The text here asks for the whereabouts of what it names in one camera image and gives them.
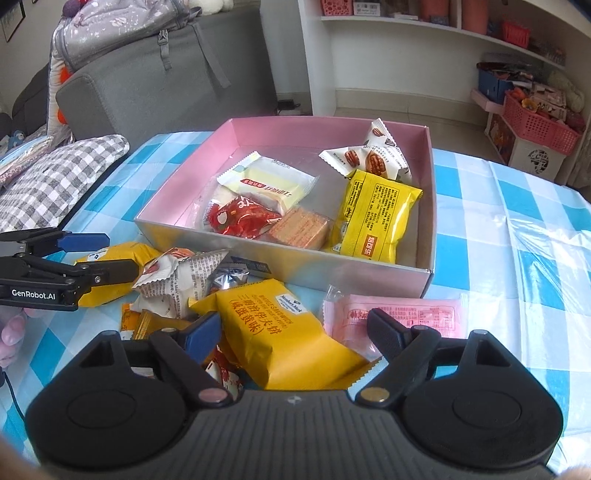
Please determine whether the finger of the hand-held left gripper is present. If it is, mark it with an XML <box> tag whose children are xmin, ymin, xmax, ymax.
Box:
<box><xmin>0</xmin><ymin>227</ymin><xmax>110</xmax><ymax>257</ymax></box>
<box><xmin>0</xmin><ymin>255</ymin><xmax>140</xmax><ymax>296</ymax></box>

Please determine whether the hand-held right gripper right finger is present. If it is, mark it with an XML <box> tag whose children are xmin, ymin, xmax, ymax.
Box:
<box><xmin>353</xmin><ymin>308</ymin><xmax>511</xmax><ymax>408</ymax></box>

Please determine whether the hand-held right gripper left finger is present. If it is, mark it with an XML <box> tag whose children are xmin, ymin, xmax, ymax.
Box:
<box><xmin>81</xmin><ymin>311</ymin><xmax>234</xmax><ymax>408</ymax></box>

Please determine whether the large yellow snack packet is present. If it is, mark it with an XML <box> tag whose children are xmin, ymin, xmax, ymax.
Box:
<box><xmin>188</xmin><ymin>278</ymin><xmax>383</xmax><ymax>391</ymax></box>
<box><xmin>74</xmin><ymin>241</ymin><xmax>162</xmax><ymax>309</ymax></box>

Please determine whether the orange gold snack packet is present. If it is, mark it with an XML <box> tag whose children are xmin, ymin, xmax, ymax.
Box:
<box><xmin>121</xmin><ymin>302</ymin><xmax>197</xmax><ymax>342</ymax></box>

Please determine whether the red white snack packet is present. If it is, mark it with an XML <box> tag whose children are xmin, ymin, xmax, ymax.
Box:
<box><xmin>203</xmin><ymin>344</ymin><xmax>245</xmax><ymax>402</ymax></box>

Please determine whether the pink snack packet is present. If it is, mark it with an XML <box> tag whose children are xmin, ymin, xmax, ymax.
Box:
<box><xmin>322</xmin><ymin>284</ymin><xmax>469</xmax><ymax>365</ymax></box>

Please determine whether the white printed pecan packet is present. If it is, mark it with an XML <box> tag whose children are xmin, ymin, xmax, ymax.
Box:
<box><xmin>318</xmin><ymin>119</ymin><xmax>413</xmax><ymax>183</ymax></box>
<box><xmin>131</xmin><ymin>247</ymin><xmax>232</xmax><ymax>320</ymax></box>

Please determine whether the silver foil snack packet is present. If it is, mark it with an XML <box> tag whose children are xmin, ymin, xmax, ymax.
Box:
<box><xmin>205</xmin><ymin>257</ymin><xmax>272</xmax><ymax>296</ymax></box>

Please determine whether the pink cardboard box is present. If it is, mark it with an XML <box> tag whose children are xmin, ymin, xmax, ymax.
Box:
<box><xmin>134</xmin><ymin>117</ymin><xmax>437</xmax><ymax>298</ymax></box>

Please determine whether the small yellow printed packet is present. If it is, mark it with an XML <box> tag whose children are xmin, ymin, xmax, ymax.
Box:
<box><xmin>330</xmin><ymin>168</ymin><xmax>424</xmax><ymax>265</ymax></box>

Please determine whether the red candy packet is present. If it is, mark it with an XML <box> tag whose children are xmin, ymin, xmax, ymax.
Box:
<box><xmin>203</xmin><ymin>196</ymin><xmax>283</xmax><ymax>240</ymax></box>

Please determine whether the clear packet of orange wafers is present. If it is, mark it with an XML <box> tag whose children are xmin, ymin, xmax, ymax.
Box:
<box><xmin>267</xmin><ymin>205</ymin><xmax>334</xmax><ymax>252</ymax></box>

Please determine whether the pale yellow white packet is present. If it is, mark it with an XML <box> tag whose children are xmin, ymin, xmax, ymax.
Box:
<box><xmin>216</xmin><ymin>151</ymin><xmax>319</xmax><ymax>217</ymax></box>

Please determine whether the person's left hand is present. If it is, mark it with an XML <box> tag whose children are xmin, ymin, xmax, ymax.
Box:
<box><xmin>0</xmin><ymin>307</ymin><xmax>26</xmax><ymax>367</ymax></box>

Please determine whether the grey checked cushion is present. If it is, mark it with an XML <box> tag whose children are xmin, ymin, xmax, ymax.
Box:
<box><xmin>0</xmin><ymin>135</ymin><xmax>131</xmax><ymax>234</ymax></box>

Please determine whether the folded patterned blanket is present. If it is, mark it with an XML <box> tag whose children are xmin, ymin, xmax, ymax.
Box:
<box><xmin>0</xmin><ymin>131</ymin><xmax>54</xmax><ymax>185</ymax></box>

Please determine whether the orange plush toy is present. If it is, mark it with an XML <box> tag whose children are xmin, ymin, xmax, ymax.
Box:
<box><xmin>48</xmin><ymin>65</ymin><xmax>77</xmax><ymax>125</ymax></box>

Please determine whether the blue checked plastic tablecloth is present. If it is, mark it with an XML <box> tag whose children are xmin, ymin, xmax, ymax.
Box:
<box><xmin>0</xmin><ymin>131</ymin><xmax>591</xmax><ymax>467</ymax></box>

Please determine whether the grey sofa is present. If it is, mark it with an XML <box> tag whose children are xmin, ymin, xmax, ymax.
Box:
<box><xmin>11</xmin><ymin>9</ymin><xmax>278</xmax><ymax>148</ymax></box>

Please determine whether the silver grey backpack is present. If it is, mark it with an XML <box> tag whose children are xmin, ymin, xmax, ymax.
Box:
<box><xmin>50</xmin><ymin>0</ymin><xmax>232</xmax><ymax>88</ymax></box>

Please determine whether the patterned storage box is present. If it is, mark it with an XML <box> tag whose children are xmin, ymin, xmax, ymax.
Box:
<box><xmin>485</xmin><ymin>111</ymin><xmax>515</xmax><ymax>164</ymax></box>

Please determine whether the white cutout storage box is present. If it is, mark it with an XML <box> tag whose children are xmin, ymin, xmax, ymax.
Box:
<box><xmin>508</xmin><ymin>134</ymin><xmax>568</xmax><ymax>178</ymax></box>

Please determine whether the pink plastic tray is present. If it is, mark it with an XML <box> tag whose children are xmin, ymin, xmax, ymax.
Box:
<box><xmin>471</xmin><ymin>89</ymin><xmax>506</xmax><ymax>114</ymax></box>

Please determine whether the large pink plastic basket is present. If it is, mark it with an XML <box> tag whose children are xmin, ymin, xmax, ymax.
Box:
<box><xmin>502</xmin><ymin>90</ymin><xmax>583</xmax><ymax>157</ymax></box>

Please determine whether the white plush toy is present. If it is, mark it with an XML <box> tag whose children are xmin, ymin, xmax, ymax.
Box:
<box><xmin>187</xmin><ymin>0</ymin><xmax>236</xmax><ymax>14</ymax></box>

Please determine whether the blue box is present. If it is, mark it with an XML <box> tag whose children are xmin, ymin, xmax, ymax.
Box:
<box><xmin>478</xmin><ymin>69</ymin><xmax>515</xmax><ymax>104</ymax></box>

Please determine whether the pile of colourful packets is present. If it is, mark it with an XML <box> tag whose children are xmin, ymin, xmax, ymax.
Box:
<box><xmin>508</xmin><ymin>83</ymin><xmax>587</xmax><ymax>134</ymax></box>

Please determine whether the white bookshelf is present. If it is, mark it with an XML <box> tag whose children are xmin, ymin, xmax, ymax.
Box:
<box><xmin>298</xmin><ymin>0</ymin><xmax>591</xmax><ymax>121</ymax></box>

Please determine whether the small red basket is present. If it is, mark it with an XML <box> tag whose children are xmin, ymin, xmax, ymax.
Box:
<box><xmin>501</xmin><ymin>19</ymin><xmax>532</xmax><ymax>49</ymax></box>

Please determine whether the coral plastic pot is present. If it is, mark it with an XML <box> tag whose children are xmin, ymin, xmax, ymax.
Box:
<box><xmin>418</xmin><ymin>0</ymin><xmax>451</xmax><ymax>24</ymax></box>
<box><xmin>462</xmin><ymin>0</ymin><xmax>490</xmax><ymax>35</ymax></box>

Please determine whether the black cable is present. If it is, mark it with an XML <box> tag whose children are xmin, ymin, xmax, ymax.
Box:
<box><xmin>2</xmin><ymin>369</ymin><xmax>28</xmax><ymax>421</ymax></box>

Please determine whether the dark picture frame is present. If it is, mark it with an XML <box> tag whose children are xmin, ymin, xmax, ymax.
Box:
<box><xmin>0</xmin><ymin>0</ymin><xmax>26</xmax><ymax>43</ymax></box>

